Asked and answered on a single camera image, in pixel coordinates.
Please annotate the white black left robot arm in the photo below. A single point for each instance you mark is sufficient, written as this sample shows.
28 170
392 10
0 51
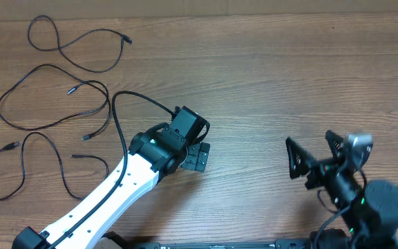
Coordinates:
151 156

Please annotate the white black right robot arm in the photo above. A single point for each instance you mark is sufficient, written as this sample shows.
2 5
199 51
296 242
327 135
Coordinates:
365 215

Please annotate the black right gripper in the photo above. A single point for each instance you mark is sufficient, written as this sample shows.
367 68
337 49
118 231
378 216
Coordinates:
320 169

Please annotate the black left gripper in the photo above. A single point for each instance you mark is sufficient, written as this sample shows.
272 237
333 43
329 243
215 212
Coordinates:
197 156

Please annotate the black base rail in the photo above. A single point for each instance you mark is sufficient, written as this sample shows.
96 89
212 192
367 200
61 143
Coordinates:
277 244

